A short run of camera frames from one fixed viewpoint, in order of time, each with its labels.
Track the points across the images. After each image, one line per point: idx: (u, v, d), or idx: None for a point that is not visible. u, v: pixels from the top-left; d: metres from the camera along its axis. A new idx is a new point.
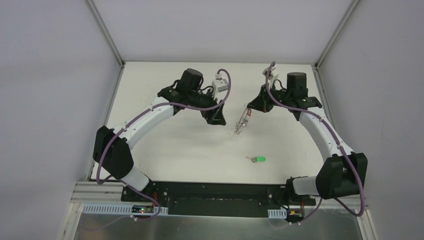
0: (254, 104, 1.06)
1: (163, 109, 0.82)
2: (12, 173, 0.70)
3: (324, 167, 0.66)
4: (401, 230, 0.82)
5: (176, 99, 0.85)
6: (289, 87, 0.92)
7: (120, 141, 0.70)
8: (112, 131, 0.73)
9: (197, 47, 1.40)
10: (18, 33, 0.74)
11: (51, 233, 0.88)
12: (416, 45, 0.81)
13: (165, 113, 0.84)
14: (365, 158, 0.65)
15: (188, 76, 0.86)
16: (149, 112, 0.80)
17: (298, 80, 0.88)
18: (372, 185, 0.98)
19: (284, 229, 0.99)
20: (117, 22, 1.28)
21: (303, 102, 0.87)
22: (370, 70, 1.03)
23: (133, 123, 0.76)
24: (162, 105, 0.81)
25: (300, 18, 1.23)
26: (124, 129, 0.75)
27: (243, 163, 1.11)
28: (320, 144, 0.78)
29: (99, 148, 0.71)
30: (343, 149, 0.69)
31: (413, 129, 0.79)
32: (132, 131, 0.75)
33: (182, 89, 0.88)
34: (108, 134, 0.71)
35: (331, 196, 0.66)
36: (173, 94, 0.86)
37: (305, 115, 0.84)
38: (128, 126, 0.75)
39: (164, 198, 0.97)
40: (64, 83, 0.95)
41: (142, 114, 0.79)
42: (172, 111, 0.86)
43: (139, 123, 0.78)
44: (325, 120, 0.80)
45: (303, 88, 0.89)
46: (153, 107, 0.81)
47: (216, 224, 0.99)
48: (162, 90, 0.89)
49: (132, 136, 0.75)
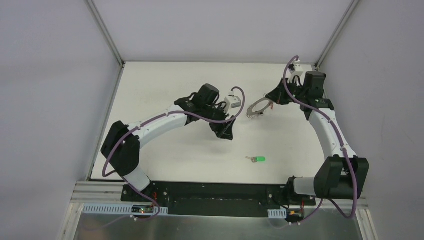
0: (271, 95, 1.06)
1: (178, 116, 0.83)
2: (11, 172, 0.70)
3: (323, 166, 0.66)
4: (402, 230, 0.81)
5: (191, 109, 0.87)
6: (305, 85, 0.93)
7: (132, 138, 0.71)
8: (127, 127, 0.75)
9: (197, 47, 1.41)
10: (18, 32, 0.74)
11: (51, 233, 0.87)
12: (416, 44, 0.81)
13: (177, 121, 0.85)
14: (367, 165, 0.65)
15: (205, 91, 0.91)
16: (164, 117, 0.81)
17: (315, 79, 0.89)
18: (372, 185, 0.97)
19: (284, 229, 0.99)
20: (117, 22, 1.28)
21: (316, 102, 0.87)
22: (370, 70, 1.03)
23: (148, 124, 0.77)
24: (177, 112, 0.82)
25: (300, 18, 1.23)
26: (138, 128, 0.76)
27: (243, 162, 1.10)
28: (324, 144, 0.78)
29: (111, 141, 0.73)
30: (345, 151, 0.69)
31: (413, 129, 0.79)
32: (145, 132, 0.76)
33: (198, 102, 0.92)
34: (121, 129, 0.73)
35: (326, 195, 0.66)
36: (189, 105, 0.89)
37: (315, 114, 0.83)
38: (142, 125, 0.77)
39: (164, 198, 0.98)
40: (64, 84, 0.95)
41: (158, 117, 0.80)
42: (184, 121, 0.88)
43: (154, 125, 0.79)
44: (334, 122, 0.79)
45: (319, 88, 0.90)
46: (168, 113, 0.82)
47: (216, 224, 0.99)
48: (179, 99, 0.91)
49: (145, 137, 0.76)
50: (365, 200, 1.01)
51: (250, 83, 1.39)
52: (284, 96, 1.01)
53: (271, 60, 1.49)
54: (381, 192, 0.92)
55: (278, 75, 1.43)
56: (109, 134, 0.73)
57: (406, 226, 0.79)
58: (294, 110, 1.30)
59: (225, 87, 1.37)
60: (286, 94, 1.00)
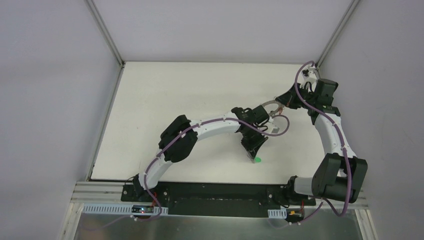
0: (282, 98, 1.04)
1: (232, 123, 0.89)
2: (11, 171, 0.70)
3: (322, 162, 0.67)
4: (401, 230, 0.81)
5: (246, 120, 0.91)
6: (315, 91, 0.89)
7: (192, 134, 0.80)
8: (189, 122, 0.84)
9: (197, 46, 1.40)
10: (18, 32, 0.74)
11: (51, 234, 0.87)
12: (416, 44, 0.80)
13: (231, 128, 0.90)
14: (366, 166, 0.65)
15: (261, 110, 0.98)
16: (222, 121, 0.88)
17: (326, 86, 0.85)
18: (371, 185, 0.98)
19: (284, 229, 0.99)
20: (117, 22, 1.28)
21: (323, 108, 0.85)
22: (370, 70, 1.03)
23: (206, 124, 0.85)
24: (233, 119, 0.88)
25: (299, 19, 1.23)
26: (198, 125, 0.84)
27: (242, 162, 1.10)
28: (326, 144, 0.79)
29: (173, 129, 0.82)
30: (345, 151, 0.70)
31: (414, 130, 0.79)
32: (203, 130, 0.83)
33: (251, 118, 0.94)
34: (184, 123, 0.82)
35: (322, 191, 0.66)
36: (244, 116, 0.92)
37: (320, 117, 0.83)
38: (202, 124, 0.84)
39: (164, 198, 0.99)
40: (64, 83, 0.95)
41: (218, 120, 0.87)
42: (236, 129, 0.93)
43: (211, 126, 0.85)
44: (338, 125, 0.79)
45: (329, 95, 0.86)
46: (226, 119, 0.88)
47: (217, 224, 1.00)
48: (236, 107, 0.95)
49: (202, 134, 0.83)
50: (365, 199, 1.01)
51: (250, 83, 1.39)
52: (294, 100, 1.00)
53: (270, 61, 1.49)
54: (381, 192, 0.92)
55: (278, 76, 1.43)
56: (173, 124, 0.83)
57: (406, 226, 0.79)
58: (294, 110, 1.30)
59: (226, 87, 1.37)
60: (296, 98, 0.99)
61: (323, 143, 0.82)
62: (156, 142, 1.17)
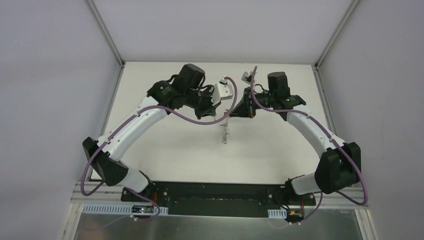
0: (237, 111, 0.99)
1: (151, 113, 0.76)
2: (12, 171, 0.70)
3: (321, 162, 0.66)
4: (402, 230, 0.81)
5: (166, 97, 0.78)
6: (271, 88, 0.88)
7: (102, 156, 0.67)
8: (96, 144, 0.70)
9: (198, 46, 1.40)
10: (18, 32, 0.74)
11: (51, 234, 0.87)
12: (416, 43, 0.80)
13: (154, 117, 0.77)
14: (358, 146, 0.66)
15: (187, 71, 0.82)
16: (136, 117, 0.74)
17: (279, 79, 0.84)
18: (372, 185, 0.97)
19: (283, 229, 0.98)
20: (117, 22, 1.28)
21: (288, 102, 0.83)
22: (370, 70, 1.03)
23: (116, 134, 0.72)
24: (148, 109, 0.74)
25: (299, 18, 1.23)
26: (107, 142, 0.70)
27: (242, 162, 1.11)
28: (312, 141, 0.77)
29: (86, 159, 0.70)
30: (335, 142, 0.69)
31: (414, 129, 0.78)
32: (115, 144, 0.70)
33: (179, 86, 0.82)
34: (91, 148, 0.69)
35: (331, 189, 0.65)
36: (164, 91, 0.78)
37: (292, 114, 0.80)
38: (111, 138, 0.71)
39: (164, 199, 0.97)
40: (64, 83, 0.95)
41: (128, 122, 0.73)
42: (164, 113, 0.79)
43: (123, 132, 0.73)
44: (312, 115, 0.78)
45: (286, 87, 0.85)
46: (139, 113, 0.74)
47: (217, 224, 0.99)
48: (153, 86, 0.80)
49: (118, 148, 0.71)
50: None
51: None
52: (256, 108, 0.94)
53: (270, 61, 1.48)
54: (381, 192, 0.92)
55: None
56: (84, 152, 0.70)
57: (407, 226, 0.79)
58: None
59: None
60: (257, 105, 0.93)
61: (307, 140, 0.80)
62: (156, 142, 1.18)
